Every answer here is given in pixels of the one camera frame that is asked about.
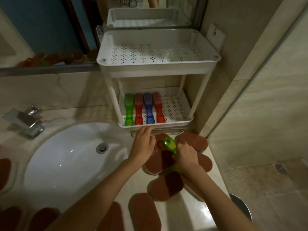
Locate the person's left hand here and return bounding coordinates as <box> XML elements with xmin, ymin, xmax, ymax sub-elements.
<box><xmin>128</xmin><ymin>126</ymin><xmax>157</xmax><ymax>166</ymax></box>

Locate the person's right hand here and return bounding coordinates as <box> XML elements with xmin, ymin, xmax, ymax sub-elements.
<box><xmin>172</xmin><ymin>142</ymin><xmax>201</xmax><ymax>176</ymax></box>

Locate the green plastic scrubber handle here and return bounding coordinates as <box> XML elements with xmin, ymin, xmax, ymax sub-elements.
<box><xmin>163</xmin><ymin>136</ymin><xmax>181</xmax><ymax>174</ymax></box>

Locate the brown oval scrub pad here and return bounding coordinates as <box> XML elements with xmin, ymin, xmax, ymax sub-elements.
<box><xmin>128</xmin><ymin>192</ymin><xmax>162</xmax><ymax>231</ymax></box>
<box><xmin>28</xmin><ymin>207</ymin><xmax>61</xmax><ymax>231</ymax></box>
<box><xmin>96</xmin><ymin>201</ymin><xmax>125</xmax><ymax>231</ymax></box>
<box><xmin>0</xmin><ymin>158</ymin><xmax>12</xmax><ymax>191</ymax></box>
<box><xmin>0</xmin><ymin>206</ymin><xmax>22</xmax><ymax>231</ymax></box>
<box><xmin>152</xmin><ymin>133</ymin><xmax>170</xmax><ymax>154</ymax></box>

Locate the person's right forearm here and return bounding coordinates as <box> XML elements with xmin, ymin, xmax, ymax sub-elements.
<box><xmin>182</xmin><ymin>166</ymin><xmax>263</xmax><ymax>231</ymax></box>

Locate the person's left forearm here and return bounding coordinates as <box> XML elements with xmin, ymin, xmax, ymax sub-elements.
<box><xmin>44</xmin><ymin>158</ymin><xmax>143</xmax><ymax>231</ymax></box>

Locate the blue scrubber with brush head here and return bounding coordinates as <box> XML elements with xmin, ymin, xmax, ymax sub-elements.
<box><xmin>143</xmin><ymin>92</ymin><xmax>156</xmax><ymax>125</ymax></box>

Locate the orange scrubber with brush head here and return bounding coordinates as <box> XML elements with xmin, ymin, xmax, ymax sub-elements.
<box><xmin>134</xmin><ymin>93</ymin><xmax>144</xmax><ymax>125</ymax></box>

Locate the red scrubber with brush head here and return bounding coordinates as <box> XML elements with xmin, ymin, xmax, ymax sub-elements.
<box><xmin>152</xmin><ymin>92</ymin><xmax>167</xmax><ymax>124</ymax></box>

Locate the green scrubber with brush head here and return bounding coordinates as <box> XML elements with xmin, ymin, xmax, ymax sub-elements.
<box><xmin>124</xmin><ymin>93</ymin><xmax>135</xmax><ymax>127</ymax></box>

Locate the pile of brown scrub pads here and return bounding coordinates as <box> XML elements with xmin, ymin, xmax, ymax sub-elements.
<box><xmin>144</xmin><ymin>131</ymin><xmax>214</xmax><ymax>203</ymax></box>

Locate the chrome sink drain plug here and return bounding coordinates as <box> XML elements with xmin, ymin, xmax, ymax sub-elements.
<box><xmin>96</xmin><ymin>142</ymin><xmax>109</xmax><ymax>154</ymax></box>

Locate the white two-tier plastic rack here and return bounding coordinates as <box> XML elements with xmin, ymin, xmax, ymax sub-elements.
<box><xmin>96</xmin><ymin>28</ymin><xmax>222</xmax><ymax>133</ymax></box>

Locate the grey round waste bin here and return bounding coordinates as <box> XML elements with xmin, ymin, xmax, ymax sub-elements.
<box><xmin>229</xmin><ymin>193</ymin><xmax>253</xmax><ymax>222</ymax></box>

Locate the white ceramic sink basin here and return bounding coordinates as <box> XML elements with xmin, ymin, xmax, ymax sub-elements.
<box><xmin>23</xmin><ymin>122</ymin><xmax>136</xmax><ymax>212</ymax></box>

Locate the metal floor drain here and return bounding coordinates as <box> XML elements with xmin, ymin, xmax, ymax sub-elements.
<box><xmin>274</xmin><ymin>162</ymin><xmax>291</xmax><ymax>176</ymax></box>

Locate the chrome sink faucet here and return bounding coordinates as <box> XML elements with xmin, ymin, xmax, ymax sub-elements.
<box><xmin>2</xmin><ymin>106</ymin><xmax>45</xmax><ymax>139</ymax></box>

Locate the white wall socket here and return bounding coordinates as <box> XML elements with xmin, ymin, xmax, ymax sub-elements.
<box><xmin>206</xmin><ymin>22</ymin><xmax>227</xmax><ymax>52</ymax></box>

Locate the wall mirror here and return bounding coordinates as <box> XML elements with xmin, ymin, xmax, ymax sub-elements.
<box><xmin>0</xmin><ymin>0</ymin><xmax>208</xmax><ymax>78</ymax></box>

